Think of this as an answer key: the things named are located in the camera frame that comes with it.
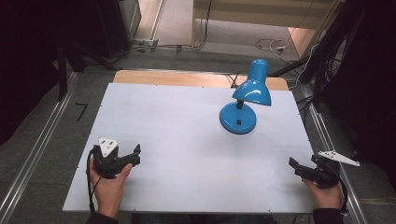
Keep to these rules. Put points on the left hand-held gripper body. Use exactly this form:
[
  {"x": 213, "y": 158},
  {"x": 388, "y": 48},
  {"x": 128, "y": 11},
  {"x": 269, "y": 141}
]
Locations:
[{"x": 106, "y": 163}]

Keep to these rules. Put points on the black metal stand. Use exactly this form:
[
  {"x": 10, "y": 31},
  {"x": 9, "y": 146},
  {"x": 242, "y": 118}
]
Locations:
[
  {"x": 319, "y": 84},
  {"x": 62, "y": 71}
]

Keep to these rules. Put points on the light wooden furniture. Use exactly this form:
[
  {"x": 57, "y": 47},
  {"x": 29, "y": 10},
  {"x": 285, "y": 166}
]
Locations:
[{"x": 264, "y": 12}]

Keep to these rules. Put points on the person's right hand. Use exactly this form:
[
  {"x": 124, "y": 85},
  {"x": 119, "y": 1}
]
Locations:
[{"x": 325, "y": 196}]

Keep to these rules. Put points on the dark cabinet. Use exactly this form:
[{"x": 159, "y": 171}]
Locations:
[{"x": 115, "y": 25}]

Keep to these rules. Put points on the person's left hand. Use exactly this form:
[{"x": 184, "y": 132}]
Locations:
[{"x": 109, "y": 191}]

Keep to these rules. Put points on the blue desk lamp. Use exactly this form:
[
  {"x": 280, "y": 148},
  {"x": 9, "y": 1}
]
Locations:
[{"x": 246, "y": 102}]

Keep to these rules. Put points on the white table board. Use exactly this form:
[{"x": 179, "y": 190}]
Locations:
[{"x": 174, "y": 149}]

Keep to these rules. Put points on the aluminium floor rail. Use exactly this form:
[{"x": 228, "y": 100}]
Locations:
[
  {"x": 34, "y": 155},
  {"x": 330, "y": 137}
]

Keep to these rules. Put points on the black curtain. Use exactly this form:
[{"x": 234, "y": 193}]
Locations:
[
  {"x": 367, "y": 77},
  {"x": 25, "y": 46}
]

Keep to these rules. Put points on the grey power strip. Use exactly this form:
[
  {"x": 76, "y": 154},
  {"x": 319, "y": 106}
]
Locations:
[{"x": 145, "y": 42}]

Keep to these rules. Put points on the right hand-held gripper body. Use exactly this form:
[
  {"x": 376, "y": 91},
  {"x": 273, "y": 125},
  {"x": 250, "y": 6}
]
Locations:
[{"x": 327, "y": 172}]

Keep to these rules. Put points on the wooden table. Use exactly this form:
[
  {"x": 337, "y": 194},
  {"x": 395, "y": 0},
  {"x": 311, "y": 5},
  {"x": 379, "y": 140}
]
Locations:
[{"x": 174, "y": 77}]

